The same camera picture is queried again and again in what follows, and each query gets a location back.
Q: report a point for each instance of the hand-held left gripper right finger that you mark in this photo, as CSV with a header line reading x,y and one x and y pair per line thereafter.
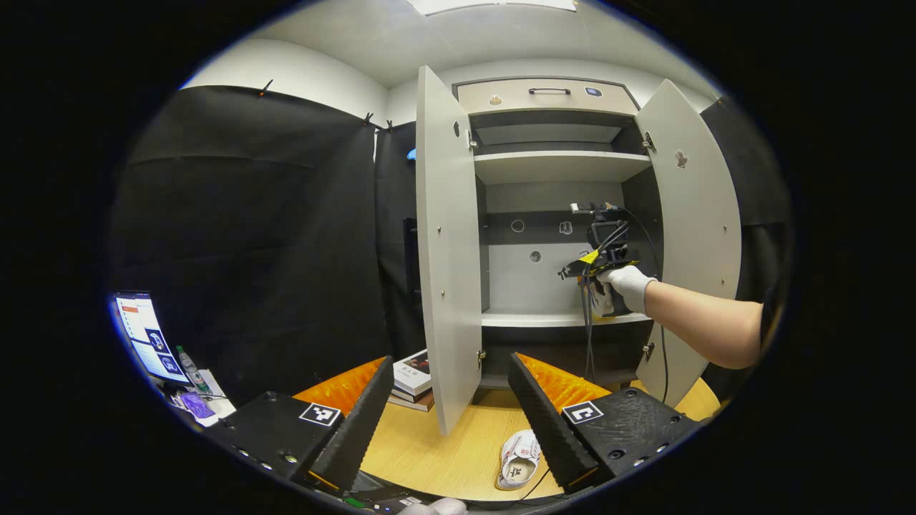
x,y
547,429

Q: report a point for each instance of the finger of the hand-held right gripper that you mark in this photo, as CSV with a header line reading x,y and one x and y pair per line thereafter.
x,y
572,270

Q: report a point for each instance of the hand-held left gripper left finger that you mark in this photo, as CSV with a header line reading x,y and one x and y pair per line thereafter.
x,y
358,429

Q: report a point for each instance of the white shoe cabinet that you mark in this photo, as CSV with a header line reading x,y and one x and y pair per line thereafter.
x,y
544,279

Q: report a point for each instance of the white shoe cabinet door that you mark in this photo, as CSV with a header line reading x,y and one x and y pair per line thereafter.
x,y
447,250
698,214

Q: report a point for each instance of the beige cabinet drawer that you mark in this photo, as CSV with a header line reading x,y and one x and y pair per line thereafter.
x,y
615,100

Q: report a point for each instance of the dark cover book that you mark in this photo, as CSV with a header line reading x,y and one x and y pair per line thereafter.
x,y
415,402

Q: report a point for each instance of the white cover book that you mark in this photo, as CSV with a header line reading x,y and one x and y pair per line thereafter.
x,y
415,368

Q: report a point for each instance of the white papers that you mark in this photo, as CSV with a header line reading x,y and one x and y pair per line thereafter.
x,y
218,400

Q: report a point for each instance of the small purple object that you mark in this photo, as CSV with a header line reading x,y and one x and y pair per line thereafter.
x,y
197,405

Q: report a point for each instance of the clear plastic bottle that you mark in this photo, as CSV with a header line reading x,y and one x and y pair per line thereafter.
x,y
192,372

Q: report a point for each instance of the computer monitor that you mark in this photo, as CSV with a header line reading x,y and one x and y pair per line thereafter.
x,y
147,336

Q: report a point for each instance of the ceiling light panel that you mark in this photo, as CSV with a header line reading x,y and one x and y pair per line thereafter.
x,y
486,6

